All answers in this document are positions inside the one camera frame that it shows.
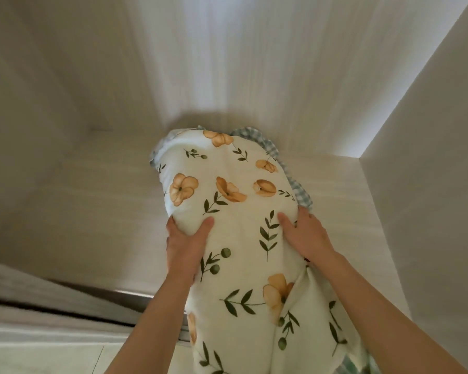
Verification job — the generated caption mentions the person's left hand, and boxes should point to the person's left hand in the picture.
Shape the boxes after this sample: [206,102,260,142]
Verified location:
[166,216,215,283]

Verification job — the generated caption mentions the person's right hand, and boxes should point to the person's right hand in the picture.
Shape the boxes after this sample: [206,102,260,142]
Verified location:
[277,206,338,269]

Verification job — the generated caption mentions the floral cream quilt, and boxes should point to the floral cream quilt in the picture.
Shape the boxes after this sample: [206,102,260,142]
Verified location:
[150,126,381,374]

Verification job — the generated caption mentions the person's right forearm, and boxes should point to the person's right forearm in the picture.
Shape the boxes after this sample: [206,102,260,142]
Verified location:
[308,251,468,374]

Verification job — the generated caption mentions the person's left forearm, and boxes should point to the person's left forearm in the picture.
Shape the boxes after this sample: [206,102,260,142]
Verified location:
[105,265,197,374]

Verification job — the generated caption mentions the white wooden wardrobe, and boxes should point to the white wooden wardrobe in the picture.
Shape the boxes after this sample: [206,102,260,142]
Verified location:
[0,0,468,374]

